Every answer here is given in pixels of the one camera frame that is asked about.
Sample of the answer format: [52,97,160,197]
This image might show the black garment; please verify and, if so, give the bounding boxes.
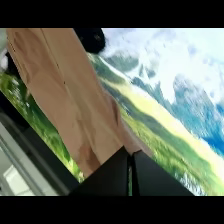
[73,27,107,55]

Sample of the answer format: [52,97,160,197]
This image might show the silver frame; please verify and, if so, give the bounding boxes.
[0,121,60,197]

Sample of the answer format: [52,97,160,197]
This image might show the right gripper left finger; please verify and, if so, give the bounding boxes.
[69,145,130,197]

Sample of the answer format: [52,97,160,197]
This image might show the beige trousers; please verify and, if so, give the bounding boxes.
[5,27,154,179]

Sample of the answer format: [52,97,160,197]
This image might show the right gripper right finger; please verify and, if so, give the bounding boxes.
[131,150,194,197]

